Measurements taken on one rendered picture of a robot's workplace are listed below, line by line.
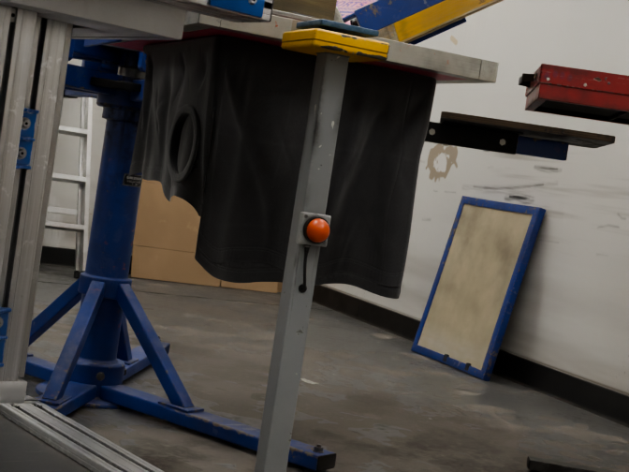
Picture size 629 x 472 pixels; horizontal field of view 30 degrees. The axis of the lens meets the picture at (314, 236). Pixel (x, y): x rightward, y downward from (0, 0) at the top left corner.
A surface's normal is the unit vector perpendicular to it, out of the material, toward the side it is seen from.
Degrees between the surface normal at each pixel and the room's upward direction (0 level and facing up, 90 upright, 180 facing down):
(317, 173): 90
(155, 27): 90
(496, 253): 80
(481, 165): 90
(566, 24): 90
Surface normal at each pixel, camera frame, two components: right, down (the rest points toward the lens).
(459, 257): -0.85, -0.29
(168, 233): 0.43, -0.10
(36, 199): 0.61, 0.14
